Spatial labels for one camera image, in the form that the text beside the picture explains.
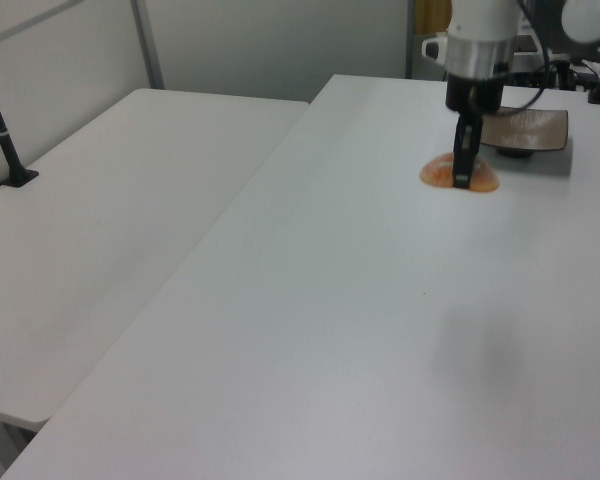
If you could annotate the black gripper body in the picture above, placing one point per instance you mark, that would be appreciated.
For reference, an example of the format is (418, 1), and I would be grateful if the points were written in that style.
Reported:
(487, 95)

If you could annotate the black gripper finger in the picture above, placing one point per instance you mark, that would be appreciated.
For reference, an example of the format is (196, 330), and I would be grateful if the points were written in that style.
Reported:
(479, 137)
(462, 160)

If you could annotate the orange sugar-dusted bread roll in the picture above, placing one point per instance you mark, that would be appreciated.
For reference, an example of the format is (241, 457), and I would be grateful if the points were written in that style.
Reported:
(435, 172)

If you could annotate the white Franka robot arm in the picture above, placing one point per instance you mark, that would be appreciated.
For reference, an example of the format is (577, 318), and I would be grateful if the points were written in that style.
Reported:
(480, 30)

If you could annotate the brown square ceramic plate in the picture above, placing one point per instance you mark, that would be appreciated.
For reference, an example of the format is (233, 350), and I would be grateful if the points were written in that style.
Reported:
(530, 130)

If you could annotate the grey background lab equipment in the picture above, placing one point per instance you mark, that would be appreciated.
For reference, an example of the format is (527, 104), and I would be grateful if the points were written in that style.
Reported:
(530, 60)

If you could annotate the white side table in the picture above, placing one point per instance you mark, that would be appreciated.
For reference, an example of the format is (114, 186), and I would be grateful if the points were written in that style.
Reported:
(105, 225)

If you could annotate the grey metal partition post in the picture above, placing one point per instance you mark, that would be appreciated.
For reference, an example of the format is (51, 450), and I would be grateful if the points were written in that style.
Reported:
(147, 42)

